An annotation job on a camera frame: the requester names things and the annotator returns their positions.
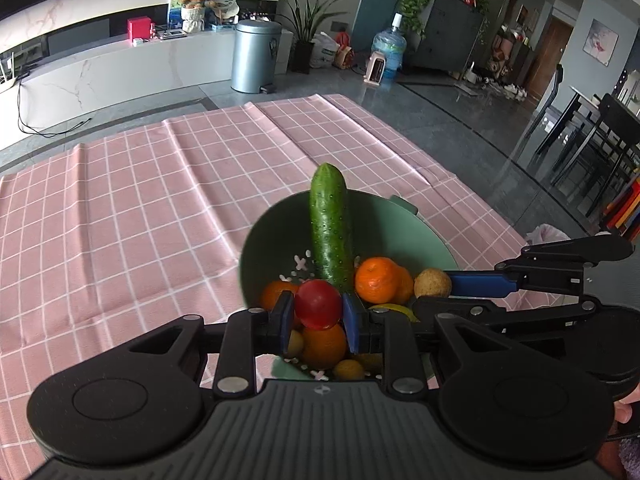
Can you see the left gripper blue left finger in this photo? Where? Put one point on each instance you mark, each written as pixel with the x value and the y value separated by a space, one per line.
pixel 246 335

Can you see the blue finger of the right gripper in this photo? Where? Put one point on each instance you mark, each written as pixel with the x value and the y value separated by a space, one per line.
pixel 480 284

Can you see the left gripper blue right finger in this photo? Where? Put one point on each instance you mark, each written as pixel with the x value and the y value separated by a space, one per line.
pixel 389 333

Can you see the brown longan fruit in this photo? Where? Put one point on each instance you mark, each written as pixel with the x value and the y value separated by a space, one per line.
pixel 432 282
pixel 295 345
pixel 348 370

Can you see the orange tangerine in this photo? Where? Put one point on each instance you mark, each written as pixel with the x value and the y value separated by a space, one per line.
pixel 323 349
pixel 377 280
pixel 405 286
pixel 271 293

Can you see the red cherry tomato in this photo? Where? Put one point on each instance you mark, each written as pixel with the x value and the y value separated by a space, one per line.
pixel 318 305

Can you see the green colander bowl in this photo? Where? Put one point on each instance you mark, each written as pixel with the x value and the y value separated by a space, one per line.
pixel 279 245

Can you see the green cucumber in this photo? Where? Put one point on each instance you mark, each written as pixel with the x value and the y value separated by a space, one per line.
pixel 331 228

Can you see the person's hand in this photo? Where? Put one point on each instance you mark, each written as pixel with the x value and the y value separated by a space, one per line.
pixel 623 407

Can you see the pink checkered tablecloth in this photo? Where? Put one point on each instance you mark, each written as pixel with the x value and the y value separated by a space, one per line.
pixel 123 234

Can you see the black dining chair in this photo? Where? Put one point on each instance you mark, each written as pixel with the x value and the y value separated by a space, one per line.
pixel 611 143

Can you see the pink small heater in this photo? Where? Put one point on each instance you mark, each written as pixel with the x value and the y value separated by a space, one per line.
pixel 375 69

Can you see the blue water jug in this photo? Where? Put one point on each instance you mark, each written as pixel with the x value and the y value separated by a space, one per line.
pixel 392 44

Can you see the dark grey sideboard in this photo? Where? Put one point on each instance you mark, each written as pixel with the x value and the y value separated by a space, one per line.
pixel 450 28

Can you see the white plastic bag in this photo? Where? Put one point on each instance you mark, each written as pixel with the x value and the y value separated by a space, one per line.
pixel 324 52

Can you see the silver pedal trash bin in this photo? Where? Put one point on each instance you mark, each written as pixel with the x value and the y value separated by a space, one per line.
pixel 255 56

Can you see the potted green floor plant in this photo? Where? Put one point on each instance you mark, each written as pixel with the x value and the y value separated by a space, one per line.
pixel 306 17

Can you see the teddy bear in white pot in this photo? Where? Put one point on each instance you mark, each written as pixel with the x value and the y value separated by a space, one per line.
pixel 195 15

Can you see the red box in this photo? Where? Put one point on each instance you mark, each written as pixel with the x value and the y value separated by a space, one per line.
pixel 139 28

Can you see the white marble tv cabinet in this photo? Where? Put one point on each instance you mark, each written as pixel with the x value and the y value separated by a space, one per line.
pixel 103 76

